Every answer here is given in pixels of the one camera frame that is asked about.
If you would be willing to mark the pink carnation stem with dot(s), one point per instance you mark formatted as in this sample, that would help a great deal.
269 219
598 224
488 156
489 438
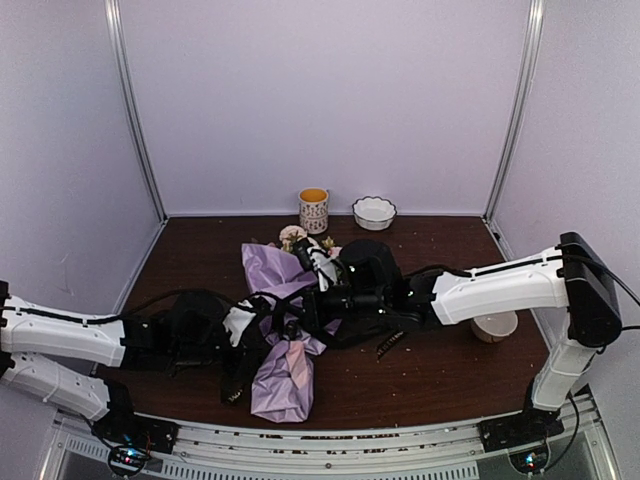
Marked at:
331 247

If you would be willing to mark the plain white bowl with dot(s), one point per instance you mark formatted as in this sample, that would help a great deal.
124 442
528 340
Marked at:
494 328

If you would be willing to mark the left aluminium frame post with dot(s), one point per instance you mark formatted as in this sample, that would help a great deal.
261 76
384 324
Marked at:
117 37

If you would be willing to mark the right green circuit board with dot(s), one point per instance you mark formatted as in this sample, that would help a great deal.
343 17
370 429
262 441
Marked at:
530 461

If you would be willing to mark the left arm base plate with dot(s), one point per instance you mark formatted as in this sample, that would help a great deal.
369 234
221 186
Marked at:
145 433

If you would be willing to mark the right aluminium frame post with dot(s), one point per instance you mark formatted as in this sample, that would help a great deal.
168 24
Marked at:
527 69

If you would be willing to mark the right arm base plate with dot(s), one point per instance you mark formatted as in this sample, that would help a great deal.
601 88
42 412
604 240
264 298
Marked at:
518 429

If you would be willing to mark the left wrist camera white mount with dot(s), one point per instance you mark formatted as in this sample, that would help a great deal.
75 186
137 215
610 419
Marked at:
237 320

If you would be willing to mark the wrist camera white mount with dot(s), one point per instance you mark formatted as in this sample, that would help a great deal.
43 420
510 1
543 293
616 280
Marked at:
313 258
237 320

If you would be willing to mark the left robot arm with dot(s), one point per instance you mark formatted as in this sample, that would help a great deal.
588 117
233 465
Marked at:
33 337

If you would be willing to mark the front aluminium rail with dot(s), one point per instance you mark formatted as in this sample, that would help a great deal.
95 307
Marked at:
454 450

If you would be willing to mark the pale pink rose stem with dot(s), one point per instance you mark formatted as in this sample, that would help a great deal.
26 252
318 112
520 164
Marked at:
289 235

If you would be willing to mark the aluminium frame post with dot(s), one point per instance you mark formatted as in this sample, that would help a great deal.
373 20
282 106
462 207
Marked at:
527 69
117 37

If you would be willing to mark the black printed ribbon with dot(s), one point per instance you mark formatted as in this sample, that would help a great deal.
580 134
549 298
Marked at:
285 314

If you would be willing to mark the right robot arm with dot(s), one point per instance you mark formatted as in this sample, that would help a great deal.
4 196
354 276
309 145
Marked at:
568 276

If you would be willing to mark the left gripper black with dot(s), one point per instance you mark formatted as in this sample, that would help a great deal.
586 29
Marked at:
228 366

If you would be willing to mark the patterned cup with orange inside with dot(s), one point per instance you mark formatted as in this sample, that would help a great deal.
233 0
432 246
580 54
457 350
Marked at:
314 210

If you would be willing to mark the left green circuit board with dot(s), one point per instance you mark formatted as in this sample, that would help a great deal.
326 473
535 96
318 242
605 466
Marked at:
124 460

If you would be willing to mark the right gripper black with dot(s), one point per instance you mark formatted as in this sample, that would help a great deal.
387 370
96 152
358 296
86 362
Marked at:
313 315

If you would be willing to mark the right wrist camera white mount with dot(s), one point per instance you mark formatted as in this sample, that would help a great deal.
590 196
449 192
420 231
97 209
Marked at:
313 258

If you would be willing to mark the purple wrapping paper sheet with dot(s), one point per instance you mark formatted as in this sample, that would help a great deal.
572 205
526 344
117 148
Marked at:
282 390

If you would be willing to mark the white scalloped bowl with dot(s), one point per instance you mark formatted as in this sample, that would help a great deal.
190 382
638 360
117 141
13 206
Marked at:
374 213

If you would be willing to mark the green circuit board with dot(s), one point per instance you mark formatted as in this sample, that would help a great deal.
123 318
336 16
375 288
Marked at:
530 461
124 460

